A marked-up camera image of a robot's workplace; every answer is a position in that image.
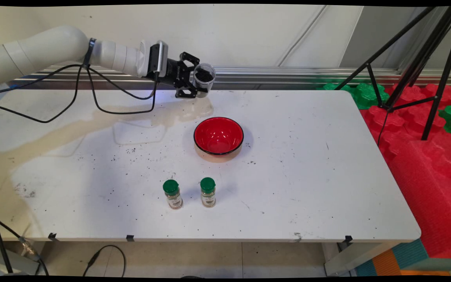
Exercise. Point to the blue orange foam mat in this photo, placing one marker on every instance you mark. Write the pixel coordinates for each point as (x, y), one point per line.
(397, 260)

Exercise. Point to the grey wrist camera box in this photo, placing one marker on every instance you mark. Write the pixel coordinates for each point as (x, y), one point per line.
(162, 58)

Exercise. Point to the red bowl black rim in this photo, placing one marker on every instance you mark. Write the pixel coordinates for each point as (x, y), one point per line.
(218, 135)

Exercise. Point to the clear plastic jar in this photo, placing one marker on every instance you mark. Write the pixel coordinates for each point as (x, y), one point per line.
(209, 87)

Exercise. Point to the aluminium wall rail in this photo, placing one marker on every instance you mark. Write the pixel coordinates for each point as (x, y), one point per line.
(288, 74)

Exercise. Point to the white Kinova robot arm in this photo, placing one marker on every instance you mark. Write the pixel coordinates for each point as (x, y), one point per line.
(53, 47)

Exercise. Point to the green lid spice jar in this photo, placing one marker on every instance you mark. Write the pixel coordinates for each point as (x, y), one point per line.
(208, 185)
(172, 187)

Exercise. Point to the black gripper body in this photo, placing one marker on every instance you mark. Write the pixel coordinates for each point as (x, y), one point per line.
(174, 72)

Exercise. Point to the black seeds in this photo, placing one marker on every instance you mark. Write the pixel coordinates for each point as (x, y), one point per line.
(204, 75)

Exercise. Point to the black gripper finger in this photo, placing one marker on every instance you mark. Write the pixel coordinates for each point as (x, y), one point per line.
(186, 92)
(190, 60)

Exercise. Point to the black camera tripod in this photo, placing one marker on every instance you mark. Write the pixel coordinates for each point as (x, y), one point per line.
(422, 58)

